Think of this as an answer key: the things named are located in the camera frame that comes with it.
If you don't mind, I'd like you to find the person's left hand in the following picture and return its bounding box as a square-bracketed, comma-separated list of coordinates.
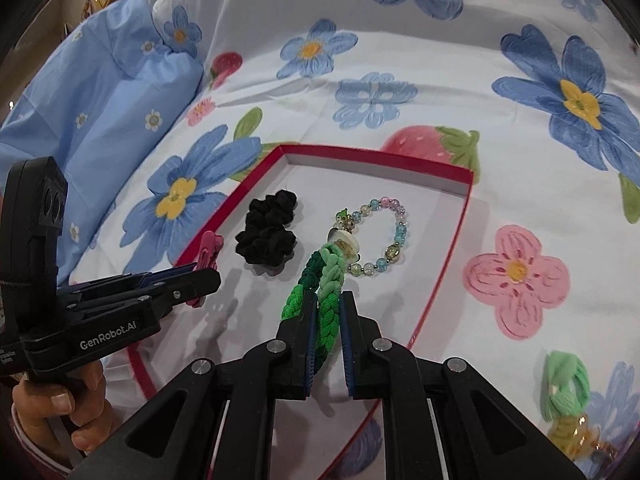
[12, 360, 107, 457]

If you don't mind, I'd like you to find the pink hair clip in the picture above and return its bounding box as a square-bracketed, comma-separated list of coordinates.
[187, 231, 224, 309]

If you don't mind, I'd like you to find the blue flowered pillow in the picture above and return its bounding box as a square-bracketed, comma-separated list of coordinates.
[0, 0, 206, 287]

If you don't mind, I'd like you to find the black scrunchie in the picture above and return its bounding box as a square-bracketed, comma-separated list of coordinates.
[235, 189, 297, 277]

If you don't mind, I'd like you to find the light green hair tie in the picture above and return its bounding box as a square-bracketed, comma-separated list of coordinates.
[542, 351, 591, 422]

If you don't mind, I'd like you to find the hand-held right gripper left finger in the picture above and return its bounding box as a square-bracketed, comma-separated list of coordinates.
[65, 292, 321, 480]

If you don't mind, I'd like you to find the green braided bracelet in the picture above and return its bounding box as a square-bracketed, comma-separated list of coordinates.
[280, 242, 349, 377]

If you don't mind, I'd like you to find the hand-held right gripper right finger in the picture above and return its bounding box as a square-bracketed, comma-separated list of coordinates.
[340, 291, 589, 480]

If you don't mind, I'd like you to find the yellow claw hair clip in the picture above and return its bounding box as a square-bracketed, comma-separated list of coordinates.
[545, 412, 622, 462]

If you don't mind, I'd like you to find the pastel glass bead bracelet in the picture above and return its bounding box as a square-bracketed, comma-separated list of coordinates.
[327, 199, 410, 277]

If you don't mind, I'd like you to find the red shallow box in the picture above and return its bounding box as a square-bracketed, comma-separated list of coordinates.
[127, 143, 475, 480]

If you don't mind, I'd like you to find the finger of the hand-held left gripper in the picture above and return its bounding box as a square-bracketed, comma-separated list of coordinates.
[70, 267, 222, 322]
[56, 261, 201, 306]

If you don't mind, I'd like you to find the floral printed bed sheet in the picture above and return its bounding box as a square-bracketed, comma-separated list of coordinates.
[67, 0, 640, 480]

